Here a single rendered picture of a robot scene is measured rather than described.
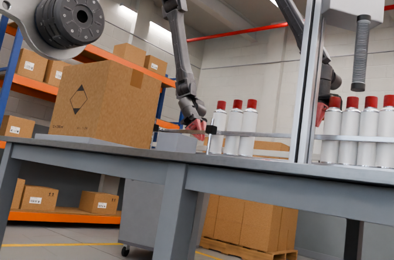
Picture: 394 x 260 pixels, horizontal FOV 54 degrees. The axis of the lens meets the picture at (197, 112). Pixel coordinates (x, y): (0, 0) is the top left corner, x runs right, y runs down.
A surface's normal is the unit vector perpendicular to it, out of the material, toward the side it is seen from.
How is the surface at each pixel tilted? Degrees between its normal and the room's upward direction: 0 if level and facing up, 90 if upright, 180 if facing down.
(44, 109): 90
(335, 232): 90
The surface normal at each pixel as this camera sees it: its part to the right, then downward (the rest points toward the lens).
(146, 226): -0.37, -0.17
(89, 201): -0.62, -0.24
